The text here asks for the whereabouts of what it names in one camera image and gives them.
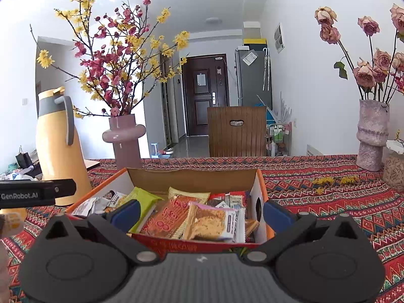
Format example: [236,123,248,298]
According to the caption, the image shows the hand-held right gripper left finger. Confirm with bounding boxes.
[41,199,160,264]

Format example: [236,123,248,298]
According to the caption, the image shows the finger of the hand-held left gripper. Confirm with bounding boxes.
[0,179,77,209]

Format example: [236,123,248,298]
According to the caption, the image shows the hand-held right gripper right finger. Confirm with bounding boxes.
[246,200,360,264]

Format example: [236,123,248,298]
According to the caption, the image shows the white orange oat crisp packet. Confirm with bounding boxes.
[98,191,128,213]
[244,219,260,238]
[182,202,246,243]

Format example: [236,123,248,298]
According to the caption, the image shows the long green bar packet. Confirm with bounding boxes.
[121,187,165,234]

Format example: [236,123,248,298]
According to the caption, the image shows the large orange snack packet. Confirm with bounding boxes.
[139,187,210,240]

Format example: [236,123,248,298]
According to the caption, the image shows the small white snack packet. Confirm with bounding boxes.
[72,196,100,218]

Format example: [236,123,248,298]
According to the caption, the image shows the red snack packet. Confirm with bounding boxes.
[207,191,247,209]

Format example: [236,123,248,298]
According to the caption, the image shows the red cardboard box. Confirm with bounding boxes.
[66,167,275,255]

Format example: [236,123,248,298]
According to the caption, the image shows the black bag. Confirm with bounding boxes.
[16,147,32,169]

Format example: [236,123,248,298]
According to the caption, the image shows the yellow thermos jug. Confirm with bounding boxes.
[36,87,93,206]

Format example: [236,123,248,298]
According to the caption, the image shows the patterned red tablecloth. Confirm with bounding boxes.
[0,155,404,303]

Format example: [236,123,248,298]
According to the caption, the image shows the fallen yellow petals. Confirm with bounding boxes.
[312,175,360,195]

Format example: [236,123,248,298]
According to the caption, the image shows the pink glass vase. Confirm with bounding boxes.
[102,114,146,169]

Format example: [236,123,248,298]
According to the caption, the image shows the white pet feeder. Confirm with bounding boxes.
[151,143,173,158]

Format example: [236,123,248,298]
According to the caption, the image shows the metal rack with bottles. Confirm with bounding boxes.
[267,121,292,157]

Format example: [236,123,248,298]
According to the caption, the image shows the wooden chair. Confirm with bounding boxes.
[207,106,267,158]

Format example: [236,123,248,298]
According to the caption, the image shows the white decorative leaves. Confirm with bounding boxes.
[257,91,292,123]

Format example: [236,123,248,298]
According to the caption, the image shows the textured pink vase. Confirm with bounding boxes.
[356,99,390,172]

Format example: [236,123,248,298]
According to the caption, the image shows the glass jar with lid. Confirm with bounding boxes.
[383,139,404,193]

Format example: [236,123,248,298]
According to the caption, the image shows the dark brown door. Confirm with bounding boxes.
[182,54,228,137]

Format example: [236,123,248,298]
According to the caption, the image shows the grey refrigerator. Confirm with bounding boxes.
[235,47,272,108]

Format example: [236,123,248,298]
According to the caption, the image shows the white folded umbrella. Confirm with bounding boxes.
[263,47,271,91]

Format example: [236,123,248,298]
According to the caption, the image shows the pink and yellow flower branches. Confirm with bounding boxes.
[30,0,190,117]

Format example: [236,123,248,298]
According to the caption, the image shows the paper note on refrigerator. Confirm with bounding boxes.
[241,50,258,66]

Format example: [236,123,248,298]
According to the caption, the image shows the dried pink roses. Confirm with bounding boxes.
[314,4,404,103]

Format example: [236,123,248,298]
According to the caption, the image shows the beige box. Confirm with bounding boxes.
[244,21,262,39]

